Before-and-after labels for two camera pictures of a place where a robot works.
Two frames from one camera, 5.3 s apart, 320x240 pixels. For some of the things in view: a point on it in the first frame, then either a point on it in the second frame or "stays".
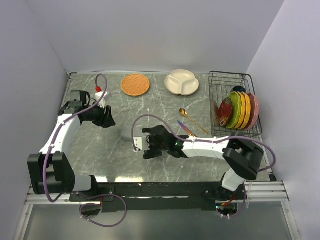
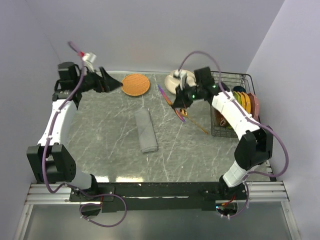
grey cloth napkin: [126, 133] -> [147, 137]
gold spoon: [184, 113] stays
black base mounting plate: [130, 197] stays
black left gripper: [106, 120] -> [105, 84]
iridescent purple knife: [187, 129] -> [170, 103]
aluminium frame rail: [255, 191] stays
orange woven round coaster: [135, 85] stays
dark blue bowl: [239, 88] stays
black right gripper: [152, 153] -> [180, 100]
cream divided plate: [181, 81] stays
